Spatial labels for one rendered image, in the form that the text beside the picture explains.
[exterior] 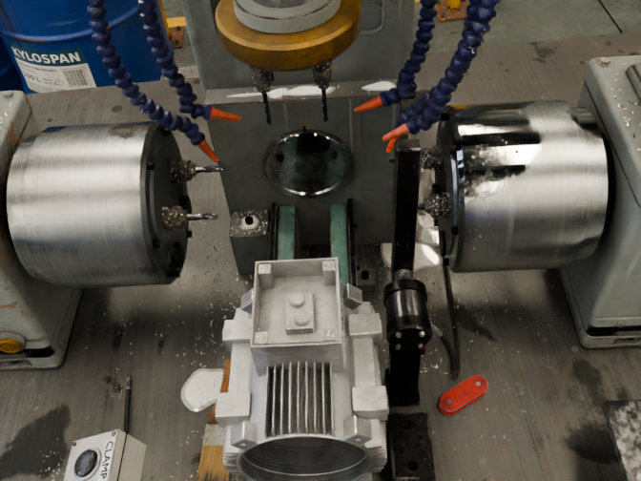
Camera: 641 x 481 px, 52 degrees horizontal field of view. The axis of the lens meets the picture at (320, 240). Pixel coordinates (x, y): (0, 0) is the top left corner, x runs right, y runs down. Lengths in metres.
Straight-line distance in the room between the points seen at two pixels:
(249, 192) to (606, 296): 0.59
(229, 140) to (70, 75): 1.49
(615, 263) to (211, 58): 0.69
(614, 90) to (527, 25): 2.36
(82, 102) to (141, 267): 0.82
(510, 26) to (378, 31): 2.30
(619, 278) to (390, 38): 0.50
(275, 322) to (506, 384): 0.46
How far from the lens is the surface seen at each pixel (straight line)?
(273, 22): 0.80
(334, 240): 1.11
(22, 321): 1.12
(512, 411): 1.09
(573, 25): 3.43
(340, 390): 0.77
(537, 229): 0.93
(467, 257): 0.94
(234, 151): 1.09
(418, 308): 0.88
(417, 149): 0.77
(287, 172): 1.10
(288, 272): 0.81
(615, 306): 1.10
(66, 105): 1.73
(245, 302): 0.84
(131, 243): 0.94
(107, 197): 0.94
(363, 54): 1.11
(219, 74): 1.14
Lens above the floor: 1.76
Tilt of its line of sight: 50 degrees down
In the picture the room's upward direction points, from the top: 6 degrees counter-clockwise
